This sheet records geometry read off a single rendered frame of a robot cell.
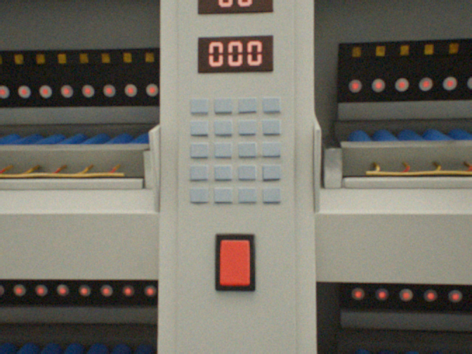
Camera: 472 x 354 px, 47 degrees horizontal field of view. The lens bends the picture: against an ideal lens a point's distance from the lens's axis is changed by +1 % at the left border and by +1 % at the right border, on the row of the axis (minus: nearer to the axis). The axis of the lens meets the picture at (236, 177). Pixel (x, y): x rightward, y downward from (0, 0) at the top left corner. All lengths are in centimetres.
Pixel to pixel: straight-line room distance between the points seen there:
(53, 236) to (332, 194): 18
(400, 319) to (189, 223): 25
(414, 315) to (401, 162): 16
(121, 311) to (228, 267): 22
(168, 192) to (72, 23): 30
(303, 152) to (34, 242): 18
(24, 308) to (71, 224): 22
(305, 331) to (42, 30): 41
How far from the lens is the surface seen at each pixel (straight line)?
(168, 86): 34
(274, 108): 33
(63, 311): 54
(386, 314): 51
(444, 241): 34
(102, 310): 53
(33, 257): 37
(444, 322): 52
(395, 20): 57
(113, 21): 58
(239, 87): 33
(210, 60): 34
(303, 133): 33
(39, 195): 40
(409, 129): 49
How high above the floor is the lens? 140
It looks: 3 degrees up
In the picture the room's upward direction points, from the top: straight up
